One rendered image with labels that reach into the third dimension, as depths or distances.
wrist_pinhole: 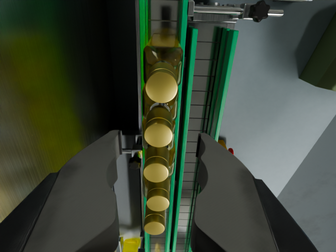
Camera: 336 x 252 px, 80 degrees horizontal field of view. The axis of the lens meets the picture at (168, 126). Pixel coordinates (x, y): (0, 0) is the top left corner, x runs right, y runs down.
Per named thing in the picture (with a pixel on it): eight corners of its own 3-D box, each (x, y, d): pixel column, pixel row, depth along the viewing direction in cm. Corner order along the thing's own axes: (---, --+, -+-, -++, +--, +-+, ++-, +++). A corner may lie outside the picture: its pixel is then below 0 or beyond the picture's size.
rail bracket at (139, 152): (120, 127, 56) (109, 158, 44) (145, 128, 56) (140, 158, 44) (121, 140, 58) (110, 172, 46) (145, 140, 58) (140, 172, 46)
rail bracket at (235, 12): (185, 1, 41) (191, -4, 30) (267, 5, 41) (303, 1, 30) (183, 17, 42) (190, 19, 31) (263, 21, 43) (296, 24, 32)
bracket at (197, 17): (190, 2, 47) (194, 0, 41) (230, 4, 47) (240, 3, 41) (189, 20, 49) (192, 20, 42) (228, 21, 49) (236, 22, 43)
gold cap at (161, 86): (147, 61, 24) (144, 70, 20) (177, 62, 24) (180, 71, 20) (147, 90, 26) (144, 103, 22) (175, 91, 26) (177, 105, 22)
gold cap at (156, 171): (145, 143, 29) (142, 162, 26) (169, 143, 30) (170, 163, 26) (145, 162, 31) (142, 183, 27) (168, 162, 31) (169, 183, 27)
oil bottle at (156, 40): (151, 33, 44) (141, 48, 25) (177, 34, 44) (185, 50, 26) (151, 60, 47) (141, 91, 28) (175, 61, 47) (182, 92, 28)
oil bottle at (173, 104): (150, 61, 47) (139, 92, 28) (174, 62, 47) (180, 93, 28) (150, 84, 50) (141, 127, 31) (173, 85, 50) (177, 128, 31)
